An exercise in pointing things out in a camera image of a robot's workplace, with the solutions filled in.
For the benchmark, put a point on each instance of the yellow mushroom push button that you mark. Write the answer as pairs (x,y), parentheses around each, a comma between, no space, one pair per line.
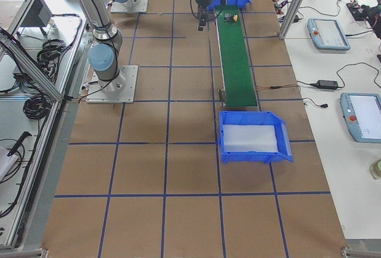
(230,18)

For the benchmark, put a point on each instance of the green conveyor belt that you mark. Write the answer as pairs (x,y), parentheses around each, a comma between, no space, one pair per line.
(238,91)

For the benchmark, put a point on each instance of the black power adapter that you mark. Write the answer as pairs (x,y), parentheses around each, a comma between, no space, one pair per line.
(326,84)

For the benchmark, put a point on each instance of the teach pendant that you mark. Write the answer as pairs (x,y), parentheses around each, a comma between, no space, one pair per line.
(327,34)
(361,113)

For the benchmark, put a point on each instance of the aluminium frame post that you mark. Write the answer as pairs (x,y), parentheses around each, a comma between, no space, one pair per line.
(289,18)

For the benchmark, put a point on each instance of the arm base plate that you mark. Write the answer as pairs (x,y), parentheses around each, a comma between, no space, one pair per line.
(120,90)
(129,6)

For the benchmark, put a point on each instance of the white foam pad right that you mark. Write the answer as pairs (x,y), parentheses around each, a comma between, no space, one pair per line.
(246,138)

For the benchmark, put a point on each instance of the far teach pendant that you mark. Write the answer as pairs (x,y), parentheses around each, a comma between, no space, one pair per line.
(327,34)

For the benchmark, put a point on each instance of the near teach pendant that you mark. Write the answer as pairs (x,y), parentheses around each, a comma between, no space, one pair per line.
(361,113)

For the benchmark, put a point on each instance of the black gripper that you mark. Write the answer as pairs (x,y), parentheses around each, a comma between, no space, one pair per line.
(202,7)

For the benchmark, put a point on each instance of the right blue plastic bin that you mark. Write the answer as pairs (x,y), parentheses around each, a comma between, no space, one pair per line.
(256,118)

